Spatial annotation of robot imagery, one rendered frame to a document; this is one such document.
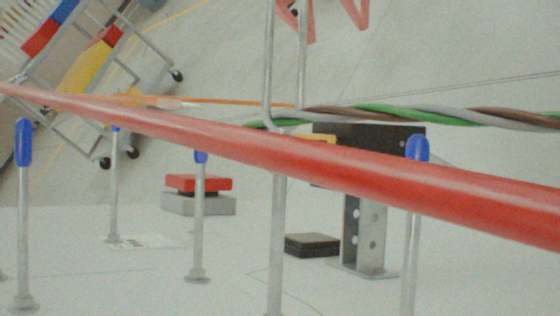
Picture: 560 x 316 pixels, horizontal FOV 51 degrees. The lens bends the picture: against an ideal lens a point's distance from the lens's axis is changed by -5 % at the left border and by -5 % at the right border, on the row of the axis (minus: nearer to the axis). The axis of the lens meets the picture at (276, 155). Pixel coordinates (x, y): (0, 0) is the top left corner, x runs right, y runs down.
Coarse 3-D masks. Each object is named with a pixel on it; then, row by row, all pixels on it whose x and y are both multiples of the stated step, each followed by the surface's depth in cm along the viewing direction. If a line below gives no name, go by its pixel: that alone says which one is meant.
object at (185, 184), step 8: (168, 176) 59; (176, 176) 57; (184, 176) 57; (192, 176) 58; (208, 176) 58; (216, 176) 59; (168, 184) 58; (176, 184) 57; (184, 184) 55; (192, 184) 56; (208, 184) 56; (216, 184) 57; (224, 184) 57; (232, 184) 58; (184, 192) 58; (192, 192) 57; (208, 192) 58; (216, 192) 58
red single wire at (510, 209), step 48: (48, 96) 14; (192, 144) 7; (240, 144) 6; (288, 144) 6; (336, 144) 5; (384, 192) 5; (432, 192) 4; (480, 192) 4; (528, 192) 4; (528, 240) 4
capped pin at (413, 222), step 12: (408, 144) 20; (420, 144) 20; (408, 156) 20; (420, 156) 20; (408, 216) 20; (420, 216) 20; (408, 228) 20; (420, 228) 20; (408, 240) 20; (408, 252) 20; (408, 264) 20; (408, 276) 20; (408, 288) 20; (408, 300) 20; (408, 312) 20
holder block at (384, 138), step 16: (320, 128) 36; (336, 128) 35; (352, 128) 34; (368, 128) 34; (384, 128) 35; (400, 128) 35; (416, 128) 36; (352, 144) 34; (368, 144) 34; (384, 144) 35
